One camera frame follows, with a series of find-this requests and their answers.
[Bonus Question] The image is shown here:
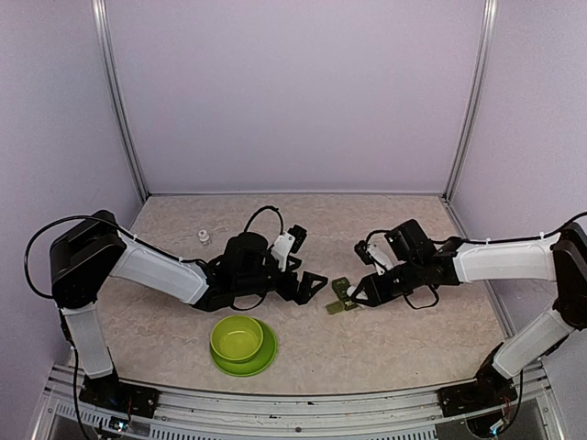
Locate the green bowl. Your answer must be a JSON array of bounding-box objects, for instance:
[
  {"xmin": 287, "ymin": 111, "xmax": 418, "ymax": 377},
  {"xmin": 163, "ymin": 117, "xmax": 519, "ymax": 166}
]
[{"xmin": 210, "ymin": 315, "xmax": 264, "ymax": 363}]

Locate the white pill bottle with code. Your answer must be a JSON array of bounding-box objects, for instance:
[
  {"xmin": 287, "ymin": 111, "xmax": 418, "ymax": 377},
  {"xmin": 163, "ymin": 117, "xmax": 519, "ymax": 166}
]
[{"xmin": 198, "ymin": 229, "xmax": 211, "ymax": 246}]

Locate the right aluminium frame post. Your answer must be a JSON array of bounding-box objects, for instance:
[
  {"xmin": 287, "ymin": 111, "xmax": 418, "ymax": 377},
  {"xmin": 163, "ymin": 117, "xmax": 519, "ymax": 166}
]
[{"xmin": 443, "ymin": 0, "xmax": 499, "ymax": 204}]

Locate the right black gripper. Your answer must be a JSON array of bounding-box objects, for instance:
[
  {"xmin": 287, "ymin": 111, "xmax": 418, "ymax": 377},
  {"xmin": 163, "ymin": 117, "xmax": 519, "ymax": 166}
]
[{"xmin": 351, "ymin": 258, "xmax": 424, "ymax": 307}]

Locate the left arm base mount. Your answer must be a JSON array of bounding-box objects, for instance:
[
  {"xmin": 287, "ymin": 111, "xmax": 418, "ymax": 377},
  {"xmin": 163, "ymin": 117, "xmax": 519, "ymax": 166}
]
[{"xmin": 79, "ymin": 382, "xmax": 160, "ymax": 419}]

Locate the left aluminium frame post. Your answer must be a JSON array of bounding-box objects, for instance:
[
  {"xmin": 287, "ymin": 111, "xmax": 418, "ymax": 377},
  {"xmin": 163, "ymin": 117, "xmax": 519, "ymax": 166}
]
[{"xmin": 91, "ymin": 0, "xmax": 150, "ymax": 204}]

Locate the aluminium front rail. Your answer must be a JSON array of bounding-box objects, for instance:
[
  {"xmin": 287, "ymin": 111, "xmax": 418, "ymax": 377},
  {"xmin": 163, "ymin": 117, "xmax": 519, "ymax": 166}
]
[{"xmin": 22, "ymin": 364, "xmax": 570, "ymax": 439}]

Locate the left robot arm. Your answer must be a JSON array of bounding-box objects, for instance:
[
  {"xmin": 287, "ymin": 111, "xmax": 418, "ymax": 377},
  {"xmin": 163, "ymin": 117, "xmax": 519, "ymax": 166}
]
[{"xmin": 50, "ymin": 210, "xmax": 328, "ymax": 408}]

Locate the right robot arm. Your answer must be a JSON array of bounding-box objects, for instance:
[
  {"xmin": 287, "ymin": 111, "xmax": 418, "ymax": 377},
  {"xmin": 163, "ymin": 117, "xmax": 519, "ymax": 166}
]
[{"xmin": 349, "ymin": 219, "xmax": 586, "ymax": 407}]

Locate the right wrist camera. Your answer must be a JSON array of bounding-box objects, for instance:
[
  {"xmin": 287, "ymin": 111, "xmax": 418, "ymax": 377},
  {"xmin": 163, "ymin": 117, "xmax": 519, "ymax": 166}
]
[{"xmin": 354, "ymin": 240, "xmax": 393, "ymax": 275}]

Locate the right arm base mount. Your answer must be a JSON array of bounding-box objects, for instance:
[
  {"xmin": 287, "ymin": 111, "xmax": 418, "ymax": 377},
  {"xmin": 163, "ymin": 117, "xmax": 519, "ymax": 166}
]
[{"xmin": 437, "ymin": 381, "xmax": 518, "ymax": 417}]

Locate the aluminium frame post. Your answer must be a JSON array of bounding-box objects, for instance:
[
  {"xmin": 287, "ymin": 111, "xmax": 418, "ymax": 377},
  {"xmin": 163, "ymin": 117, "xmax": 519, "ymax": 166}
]
[
  {"xmin": 91, "ymin": 0, "xmax": 150, "ymax": 204},
  {"xmin": 443, "ymin": 0, "xmax": 499, "ymax": 204}
]

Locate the green plate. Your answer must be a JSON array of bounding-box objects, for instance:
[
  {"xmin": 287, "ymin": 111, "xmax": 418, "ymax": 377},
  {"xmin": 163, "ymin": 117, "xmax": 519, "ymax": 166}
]
[{"xmin": 209, "ymin": 320, "xmax": 277, "ymax": 377}]

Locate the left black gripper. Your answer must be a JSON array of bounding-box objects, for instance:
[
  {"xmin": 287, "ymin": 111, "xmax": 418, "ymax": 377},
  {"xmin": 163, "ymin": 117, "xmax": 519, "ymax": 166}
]
[{"xmin": 235, "ymin": 259, "xmax": 328, "ymax": 305}]

